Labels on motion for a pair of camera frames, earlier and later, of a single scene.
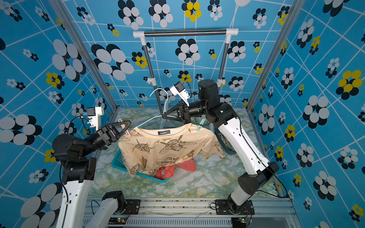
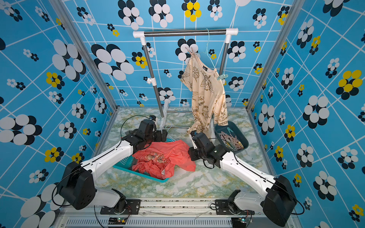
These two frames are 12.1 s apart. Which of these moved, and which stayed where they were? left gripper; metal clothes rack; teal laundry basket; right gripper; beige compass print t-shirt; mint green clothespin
Moved: right gripper; left gripper; mint green clothespin; beige compass print t-shirt
Stayed: metal clothes rack; teal laundry basket
